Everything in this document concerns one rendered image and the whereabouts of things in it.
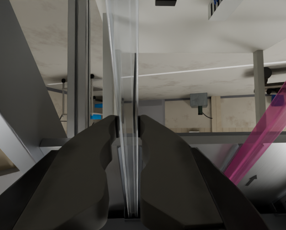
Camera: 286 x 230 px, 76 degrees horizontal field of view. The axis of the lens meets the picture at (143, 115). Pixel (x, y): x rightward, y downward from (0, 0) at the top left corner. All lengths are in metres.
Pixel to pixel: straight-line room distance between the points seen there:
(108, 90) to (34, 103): 0.39
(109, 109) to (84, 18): 0.24
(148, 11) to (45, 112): 0.49
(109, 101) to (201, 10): 0.38
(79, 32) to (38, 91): 0.29
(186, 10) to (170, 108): 6.48
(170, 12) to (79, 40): 0.30
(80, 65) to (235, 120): 6.73
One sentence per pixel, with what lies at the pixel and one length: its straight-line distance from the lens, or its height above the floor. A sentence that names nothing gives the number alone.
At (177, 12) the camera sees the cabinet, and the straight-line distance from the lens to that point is 0.64.
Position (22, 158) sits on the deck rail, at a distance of 0.19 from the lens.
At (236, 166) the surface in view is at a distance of 0.21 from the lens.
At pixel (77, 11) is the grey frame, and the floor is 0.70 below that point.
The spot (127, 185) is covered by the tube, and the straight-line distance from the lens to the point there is 0.21.
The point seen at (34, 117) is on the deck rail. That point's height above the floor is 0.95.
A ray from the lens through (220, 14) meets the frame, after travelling 0.59.
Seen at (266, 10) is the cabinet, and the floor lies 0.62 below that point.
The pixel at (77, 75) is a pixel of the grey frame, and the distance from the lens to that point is 0.44.
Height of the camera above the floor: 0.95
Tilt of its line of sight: 3 degrees down
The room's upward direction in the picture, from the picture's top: 179 degrees clockwise
